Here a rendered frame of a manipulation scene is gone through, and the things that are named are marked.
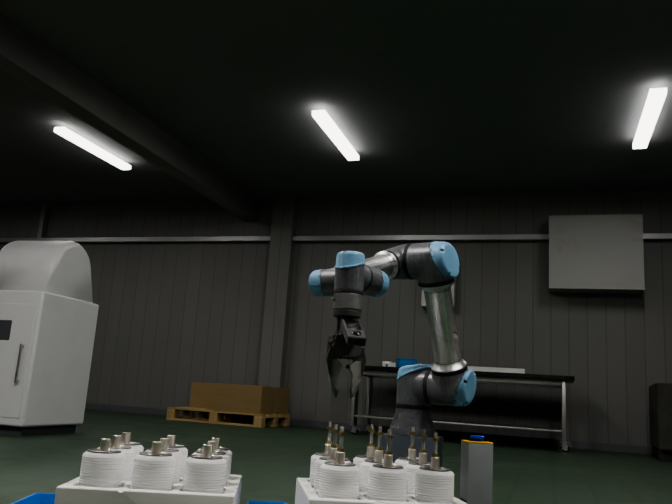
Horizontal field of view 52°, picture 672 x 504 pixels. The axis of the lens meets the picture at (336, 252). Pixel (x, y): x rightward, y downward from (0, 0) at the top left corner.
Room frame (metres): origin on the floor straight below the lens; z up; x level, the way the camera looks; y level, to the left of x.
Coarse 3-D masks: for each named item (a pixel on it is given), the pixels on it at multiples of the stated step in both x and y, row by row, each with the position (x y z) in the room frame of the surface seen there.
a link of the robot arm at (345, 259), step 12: (348, 252) 1.69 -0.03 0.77; (360, 252) 1.71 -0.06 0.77; (336, 264) 1.71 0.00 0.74; (348, 264) 1.69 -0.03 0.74; (360, 264) 1.70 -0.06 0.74; (336, 276) 1.71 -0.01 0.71; (348, 276) 1.69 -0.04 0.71; (360, 276) 1.70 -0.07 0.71; (336, 288) 1.71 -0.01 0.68; (348, 288) 1.69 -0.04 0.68; (360, 288) 1.70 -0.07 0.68
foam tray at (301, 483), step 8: (296, 480) 2.02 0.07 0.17; (304, 480) 1.96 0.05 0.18; (296, 488) 2.00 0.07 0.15; (304, 488) 1.81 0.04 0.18; (312, 488) 1.81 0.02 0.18; (296, 496) 1.98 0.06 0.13; (304, 496) 1.75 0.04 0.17; (312, 496) 1.68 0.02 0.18; (360, 496) 1.73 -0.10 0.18; (408, 496) 1.78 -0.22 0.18
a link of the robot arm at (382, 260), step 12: (384, 252) 2.11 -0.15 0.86; (396, 252) 2.12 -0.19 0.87; (372, 264) 2.00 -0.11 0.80; (384, 264) 2.05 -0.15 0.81; (396, 264) 2.10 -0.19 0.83; (312, 276) 1.87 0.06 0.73; (324, 276) 1.85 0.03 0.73; (396, 276) 2.13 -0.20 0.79; (312, 288) 1.88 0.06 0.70; (324, 288) 1.85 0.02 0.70
